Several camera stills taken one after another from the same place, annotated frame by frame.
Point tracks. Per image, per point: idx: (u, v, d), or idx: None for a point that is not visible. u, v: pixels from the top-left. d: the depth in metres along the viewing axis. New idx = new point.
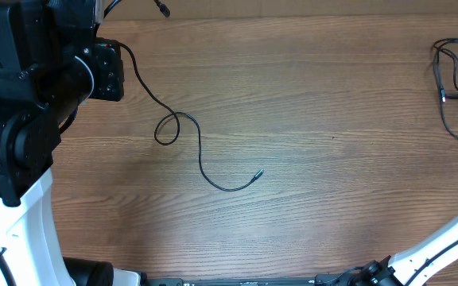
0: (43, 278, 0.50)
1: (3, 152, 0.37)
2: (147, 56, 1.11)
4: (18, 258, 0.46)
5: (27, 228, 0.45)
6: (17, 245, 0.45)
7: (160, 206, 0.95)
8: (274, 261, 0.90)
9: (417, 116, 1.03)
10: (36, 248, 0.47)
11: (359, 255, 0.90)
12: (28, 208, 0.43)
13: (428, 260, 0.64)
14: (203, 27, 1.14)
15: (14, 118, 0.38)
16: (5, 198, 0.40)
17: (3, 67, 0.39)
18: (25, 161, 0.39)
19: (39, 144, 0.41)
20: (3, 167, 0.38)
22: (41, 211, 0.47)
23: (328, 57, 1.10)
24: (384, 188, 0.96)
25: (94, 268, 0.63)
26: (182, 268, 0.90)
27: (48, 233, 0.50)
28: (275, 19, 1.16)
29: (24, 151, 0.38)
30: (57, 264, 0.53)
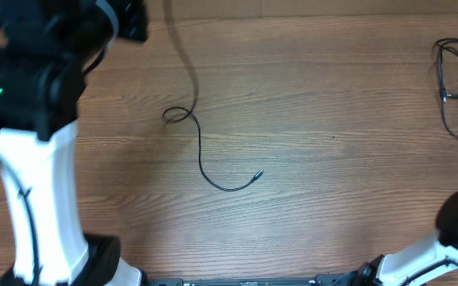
0: (62, 224, 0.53)
1: (40, 94, 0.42)
2: (147, 56, 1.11)
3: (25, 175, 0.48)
4: (42, 198, 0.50)
5: (53, 168, 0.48)
6: (42, 183, 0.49)
7: (160, 206, 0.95)
8: (274, 262, 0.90)
9: (417, 116, 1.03)
10: (60, 192, 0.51)
11: (359, 256, 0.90)
12: (56, 147, 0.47)
13: (409, 277, 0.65)
14: (203, 28, 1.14)
15: (48, 65, 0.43)
16: (39, 132, 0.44)
17: (29, 20, 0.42)
18: (59, 104, 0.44)
19: (70, 90, 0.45)
20: (40, 106, 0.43)
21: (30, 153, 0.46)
22: (66, 160, 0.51)
23: (328, 58, 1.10)
24: (384, 188, 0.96)
25: (102, 241, 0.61)
26: (181, 268, 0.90)
27: (69, 183, 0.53)
28: (275, 19, 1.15)
29: (58, 94, 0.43)
30: (75, 218, 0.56)
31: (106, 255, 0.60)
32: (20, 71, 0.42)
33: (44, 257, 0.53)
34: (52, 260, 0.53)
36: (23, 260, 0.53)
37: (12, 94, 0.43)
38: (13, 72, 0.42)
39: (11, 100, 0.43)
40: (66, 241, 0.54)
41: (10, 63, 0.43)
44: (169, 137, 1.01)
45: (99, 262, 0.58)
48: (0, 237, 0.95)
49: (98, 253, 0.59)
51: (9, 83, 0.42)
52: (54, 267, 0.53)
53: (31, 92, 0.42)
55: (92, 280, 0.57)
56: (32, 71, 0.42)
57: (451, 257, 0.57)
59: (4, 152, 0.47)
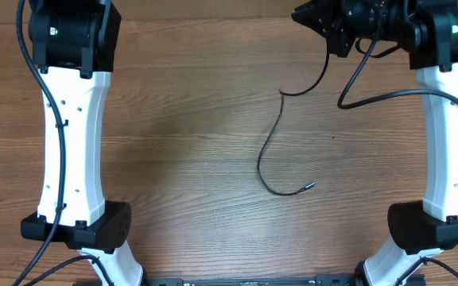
0: (88, 168, 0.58)
1: (93, 35, 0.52)
2: (145, 55, 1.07)
3: (64, 110, 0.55)
4: (76, 134, 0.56)
5: (91, 104, 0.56)
6: (79, 119, 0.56)
7: (161, 206, 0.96)
8: (274, 262, 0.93)
9: (417, 116, 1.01)
10: (91, 132, 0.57)
11: (359, 256, 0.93)
12: (95, 84, 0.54)
13: (398, 279, 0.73)
14: (203, 27, 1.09)
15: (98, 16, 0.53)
16: (83, 67, 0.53)
17: None
18: (105, 46, 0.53)
19: (110, 40, 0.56)
20: (91, 45, 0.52)
21: (74, 86, 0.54)
22: (98, 106, 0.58)
23: (330, 57, 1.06)
24: (384, 188, 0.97)
25: (114, 205, 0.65)
26: (182, 268, 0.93)
27: (97, 132, 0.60)
28: (275, 19, 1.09)
29: (106, 37, 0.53)
30: (98, 169, 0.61)
31: (119, 215, 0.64)
32: (77, 17, 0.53)
33: (67, 197, 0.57)
34: (75, 202, 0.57)
36: (48, 202, 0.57)
37: (67, 36, 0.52)
38: (71, 19, 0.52)
39: (67, 41, 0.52)
40: (90, 186, 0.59)
41: (66, 13, 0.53)
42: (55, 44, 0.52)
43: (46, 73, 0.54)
44: (169, 137, 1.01)
45: (115, 216, 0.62)
48: (0, 237, 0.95)
49: (113, 211, 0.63)
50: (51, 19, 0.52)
51: (66, 25, 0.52)
52: (76, 209, 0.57)
53: (84, 33, 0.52)
55: (108, 231, 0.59)
56: (86, 18, 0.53)
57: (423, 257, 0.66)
59: (51, 86, 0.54)
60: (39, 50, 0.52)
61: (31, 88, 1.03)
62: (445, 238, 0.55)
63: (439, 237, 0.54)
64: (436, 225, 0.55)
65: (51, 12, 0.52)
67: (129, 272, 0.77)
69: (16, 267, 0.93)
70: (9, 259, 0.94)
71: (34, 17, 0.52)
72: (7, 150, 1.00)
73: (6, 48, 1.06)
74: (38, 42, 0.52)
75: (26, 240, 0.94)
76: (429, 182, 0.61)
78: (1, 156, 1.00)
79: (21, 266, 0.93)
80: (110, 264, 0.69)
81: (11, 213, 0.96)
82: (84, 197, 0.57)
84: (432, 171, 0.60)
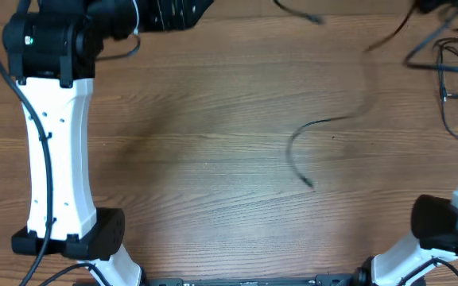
0: (75, 178, 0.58)
1: (68, 41, 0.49)
2: (144, 56, 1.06)
3: (47, 122, 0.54)
4: (60, 145, 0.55)
5: (73, 114, 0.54)
6: (62, 130, 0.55)
7: (161, 206, 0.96)
8: (274, 262, 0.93)
9: (418, 116, 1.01)
10: (75, 142, 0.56)
11: (358, 256, 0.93)
12: (77, 94, 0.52)
13: (405, 277, 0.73)
14: (202, 27, 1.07)
15: (74, 19, 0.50)
16: (63, 78, 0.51)
17: None
18: (83, 52, 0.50)
19: (91, 45, 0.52)
20: (67, 52, 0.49)
21: (54, 98, 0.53)
22: (83, 114, 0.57)
23: (331, 56, 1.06)
24: (383, 188, 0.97)
25: (107, 211, 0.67)
26: (182, 268, 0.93)
27: (82, 141, 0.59)
28: (277, 18, 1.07)
29: (83, 43, 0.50)
30: (86, 178, 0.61)
31: (110, 222, 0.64)
32: (52, 23, 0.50)
33: (57, 209, 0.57)
34: (65, 214, 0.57)
36: (37, 217, 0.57)
37: (43, 44, 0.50)
38: (47, 25, 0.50)
39: (42, 49, 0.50)
40: (77, 196, 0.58)
41: (42, 20, 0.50)
42: (31, 54, 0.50)
43: (25, 84, 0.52)
44: (168, 137, 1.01)
45: (106, 226, 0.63)
48: (0, 237, 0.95)
49: (103, 220, 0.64)
50: (26, 28, 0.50)
51: (40, 33, 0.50)
52: (67, 221, 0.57)
53: (60, 40, 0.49)
55: (102, 240, 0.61)
56: (62, 23, 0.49)
57: (436, 257, 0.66)
59: (30, 98, 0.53)
60: (16, 61, 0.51)
61: None
62: None
63: None
64: None
65: (26, 20, 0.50)
67: (129, 276, 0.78)
69: (16, 268, 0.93)
70: (9, 259, 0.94)
71: (9, 27, 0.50)
72: (6, 150, 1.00)
73: None
74: (14, 53, 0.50)
75: None
76: None
78: (1, 157, 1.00)
79: (21, 266, 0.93)
80: (108, 270, 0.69)
81: (11, 213, 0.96)
82: (74, 210, 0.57)
84: None
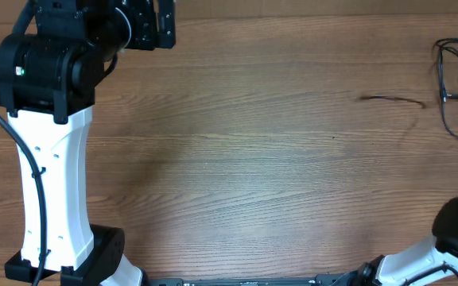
0: (71, 211, 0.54)
1: (64, 73, 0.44)
2: (147, 56, 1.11)
3: (40, 156, 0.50)
4: (55, 182, 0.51)
5: (68, 149, 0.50)
6: (56, 166, 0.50)
7: (160, 206, 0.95)
8: (274, 262, 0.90)
9: (417, 116, 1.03)
10: (70, 175, 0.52)
11: (358, 255, 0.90)
12: (73, 129, 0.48)
13: (408, 280, 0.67)
14: (203, 27, 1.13)
15: (73, 48, 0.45)
16: (56, 113, 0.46)
17: (62, 7, 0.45)
18: (79, 85, 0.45)
19: (91, 74, 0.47)
20: (62, 86, 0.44)
21: (48, 133, 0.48)
22: (79, 142, 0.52)
23: (329, 57, 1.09)
24: (384, 188, 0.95)
25: (108, 231, 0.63)
26: (182, 268, 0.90)
27: (79, 168, 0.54)
28: (276, 18, 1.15)
29: (79, 75, 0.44)
30: (83, 205, 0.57)
31: (110, 245, 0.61)
32: (46, 51, 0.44)
33: (52, 241, 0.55)
34: (60, 248, 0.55)
36: (31, 247, 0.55)
37: (35, 75, 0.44)
38: (42, 52, 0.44)
39: (35, 79, 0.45)
40: (74, 229, 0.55)
41: (36, 45, 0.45)
42: (21, 84, 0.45)
43: (17, 117, 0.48)
44: (169, 137, 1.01)
45: (104, 251, 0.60)
48: (0, 237, 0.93)
49: (102, 242, 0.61)
50: (17, 52, 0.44)
51: (32, 63, 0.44)
52: (61, 255, 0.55)
53: (53, 71, 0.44)
55: (97, 271, 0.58)
56: (59, 50, 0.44)
57: (448, 262, 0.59)
59: (21, 132, 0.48)
60: (5, 90, 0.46)
61: None
62: None
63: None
64: None
65: (19, 44, 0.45)
67: (127, 281, 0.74)
69: None
70: None
71: None
72: (7, 150, 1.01)
73: None
74: (4, 83, 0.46)
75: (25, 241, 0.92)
76: None
78: (1, 157, 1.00)
79: None
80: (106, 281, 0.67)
81: (11, 213, 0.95)
82: (68, 243, 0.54)
84: None
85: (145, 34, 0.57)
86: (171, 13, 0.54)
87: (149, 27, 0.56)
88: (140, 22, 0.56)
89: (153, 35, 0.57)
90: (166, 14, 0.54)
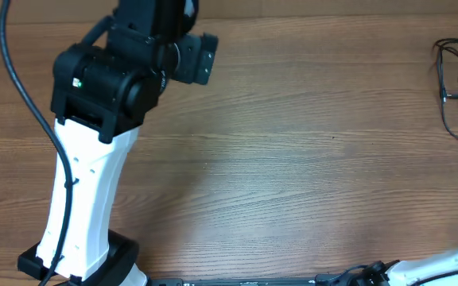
0: (94, 223, 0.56)
1: (120, 94, 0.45)
2: None
3: (77, 167, 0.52)
4: (85, 193, 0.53)
5: (104, 168, 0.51)
6: (90, 179, 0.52)
7: (160, 206, 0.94)
8: (274, 261, 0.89)
9: (417, 116, 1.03)
10: (101, 190, 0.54)
11: (359, 255, 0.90)
12: (114, 148, 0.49)
13: (419, 280, 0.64)
14: (203, 28, 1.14)
15: (135, 71, 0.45)
16: (103, 132, 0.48)
17: (137, 28, 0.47)
18: (132, 109, 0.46)
19: (146, 98, 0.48)
20: (115, 106, 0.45)
21: (85, 148, 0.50)
22: (117, 163, 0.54)
23: (328, 57, 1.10)
24: (384, 188, 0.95)
25: (124, 244, 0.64)
26: (182, 268, 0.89)
27: (111, 185, 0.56)
28: (276, 19, 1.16)
29: (133, 98, 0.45)
30: (106, 220, 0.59)
31: (123, 259, 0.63)
32: (108, 68, 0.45)
33: (67, 249, 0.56)
34: (75, 257, 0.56)
36: (47, 247, 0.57)
37: (92, 89, 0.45)
38: (104, 67, 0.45)
39: (91, 92, 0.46)
40: (91, 241, 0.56)
41: (99, 60, 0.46)
42: (76, 95, 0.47)
43: (64, 125, 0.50)
44: (169, 137, 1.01)
45: (116, 264, 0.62)
48: (0, 237, 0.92)
49: (118, 255, 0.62)
50: (80, 63, 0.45)
51: (91, 77, 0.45)
52: (74, 263, 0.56)
53: (111, 91, 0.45)
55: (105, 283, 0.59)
56: (122, 71, 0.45)
57: None
59: (64, 140, 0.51)
60: (59, 99, 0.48)
61: (33, 88, 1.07)
62: None
63: None
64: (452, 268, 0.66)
65: (83, 54, 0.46)
67: None
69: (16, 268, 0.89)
70: (9, 260, 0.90)
71: (62, 56, 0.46)
72: (7, 150, 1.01)
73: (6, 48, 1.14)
74: (60, 89, 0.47)
75: (26, 240, 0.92)
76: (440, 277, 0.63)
78: (1, 156, 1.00)
79: None
80: None
81: (11, 213, 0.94)
82: (83, 254, 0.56)
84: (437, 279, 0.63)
85: (190, 71, 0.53)
86: (214, 52, 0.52)
87: (192, 61, 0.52)
88: (184, 54, 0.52)
89: (192, 69, 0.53)
90: (208, 54, 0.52)
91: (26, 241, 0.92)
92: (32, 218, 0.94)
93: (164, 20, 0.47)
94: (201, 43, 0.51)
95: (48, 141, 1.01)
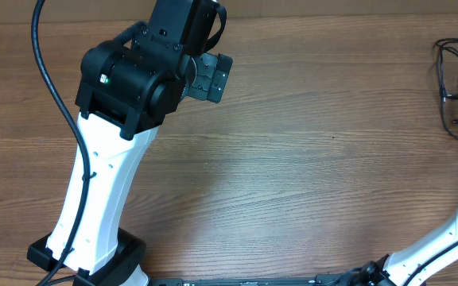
0: (106, 218, 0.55)
1: (145, 94, 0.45)
2: None
3: (95, 162, 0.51)
4: (102, 188, 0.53)
5: (122, 164, 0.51)
6: (107, 175, 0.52)
7: (160, 206, 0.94)
8: (274, 261, 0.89)
9: (417, 116, 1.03)
10: (117, 186, 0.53)
11: (359, 255, 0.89)
12: (134, 145, 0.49)
13: (421, 265, 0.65)
14: None
15: (161, 71, 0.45)
16: (126, 129, 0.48)
17: (166, 36, 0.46)
18: (154, 109, 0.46)
19: (169, 100, 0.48)
20: (139, 104, 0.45)
21: (105, 141, 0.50)
22: (134, 160, 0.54)
23: (328, 57, 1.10)
24: (384, 188, 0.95)
25: (132, 241, 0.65)
26: (182, 268, 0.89)
27: (126, 183, 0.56)
28: (276, 19, 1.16)
29: (158, 98, 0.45)
30: (118, 217, 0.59)
31: (130, 256, 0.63)
32: (136, 67, 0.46)
33: (78, 242, 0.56)
34: (84, 250, 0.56)
36: (58, 238, 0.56)
37: (118, 86, 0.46)
38: (131, 67, 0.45)
39: (116, 90, 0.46)
40: (102, 237, 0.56)
41: (128, 59, 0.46)
42: (102, 91, 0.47)
43: (87, 118, 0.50)
44: (169, 137, 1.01)
45: (122, 260, 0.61)
48: (0, 237, 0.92)
49: (125, 253, 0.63)
50: (110, 59, 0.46)
51: (119, 75, 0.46)
52: (83, 257, 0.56)
53: (137, 90, 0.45)
55: (113, 278, 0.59)
56: (149, 70, 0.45)
57: None
59: (85, 131, 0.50)
60: (85, 95, 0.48)
61: (32, 89, 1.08)
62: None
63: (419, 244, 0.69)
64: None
65: (112, 52, 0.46)
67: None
69: (16, 268, 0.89)
70: (9, 259, 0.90)
71: (92, 53, 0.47)
72: (6, 150, 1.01)
73: (6, 48, 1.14)
74: (87, 83, 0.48)
75: (26, 240, 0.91)
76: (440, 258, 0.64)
78: (1, 156, 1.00)
79: (21, 265, 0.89)
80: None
81: (11, 212, 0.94)
82: (93, 248, 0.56)
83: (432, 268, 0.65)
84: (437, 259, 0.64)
85: (205, 85, 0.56)
86: (227, 73, 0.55)
87: (207, 78, 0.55)
88: (201, 71, 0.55)
89: (206, 85, 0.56)
90: (223, 73, 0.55)
91: (26, 240, 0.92)
92: (32, 218, 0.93)
93: (194, 32, 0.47)
94: (217, 63, 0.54)
95: (46, 141, 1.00)
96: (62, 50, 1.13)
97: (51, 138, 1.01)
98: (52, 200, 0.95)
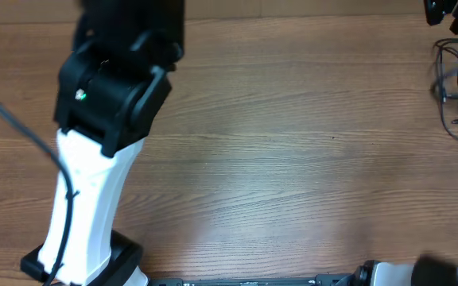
0: (94, 233, 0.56)
1: (124, 111, 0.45)
2: None
3: (77, 179, 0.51)
4: (86, 204, 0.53)
5: (106, 181, 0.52)
6: (91, 191, 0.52)
7: (160, 206, 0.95)
8: (274, 262, 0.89)
9: (417, 116, 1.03)
10: (101, 202, 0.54)
11: (359, 255, 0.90)
12: (116, 163, 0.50)
13: None
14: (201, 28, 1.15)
15: (141, 86, 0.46)
16: (105, 147, 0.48)
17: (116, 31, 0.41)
18: (134, 125, 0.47)
19: (149, 114, 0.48)
20: (118, 121, 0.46)
21: (87, 160, 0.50)
22: (120, 175, 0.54)
23: (328, 57, 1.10)
24: (384, 188, 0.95)
25: (127, 247, 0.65)
26: (182, 268, 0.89)
27: (113, 197, 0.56)
28: (276, 19, 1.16)
29: (137, 115, 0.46)
30: (107, 229, 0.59)
31: (126, 263, 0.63)
32: (113, 82, 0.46)
33: (67, 257, 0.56)
34: (75, 264, 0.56)
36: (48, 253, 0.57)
37: (96, 103, 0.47)
38: (107, 83, 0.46)
39: (95, 106, 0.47)
40: (91, 250, 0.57)
41: (105, 73, 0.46)
42: (79, 108, 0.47)
43: (66, 135, 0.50)
44: (169, 137, 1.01)
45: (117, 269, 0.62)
48: (0, 237, 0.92)
49: (119, 260, 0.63)
50: (85, 74, 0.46)
51: (96, 91, 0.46)
52: (75, 269, 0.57)
53: (117, 106, 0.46)
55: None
56: (127, 86, 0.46)
57: None
59: (64, 151, 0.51)
60: (62, 111, 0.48)
61: (32, 89, 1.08)
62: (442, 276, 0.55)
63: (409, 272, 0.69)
64: None
65: (87, 64, 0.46)
67: None
69: (16, 268, 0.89)
70: (9, 259, 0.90)
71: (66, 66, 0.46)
72: (7, 150, 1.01)
73: (6, 48, 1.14)
74: (64, 99, 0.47)
75: (27, 240, 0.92)
76: None
78: (1, 156, 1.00)
79: None
80: None
81: (11, 212, 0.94)
82: (83, 261, 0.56)
83: None
84: None
85: None
86: None
87: None
88: None
89: None
90: None
91: (26, 240, 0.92)
92: (32, 218, 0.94)
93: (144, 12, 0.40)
94: None
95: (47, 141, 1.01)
96: (63, 50, 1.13)
97: (52, 138, 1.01)
98: (52, 200, 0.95)
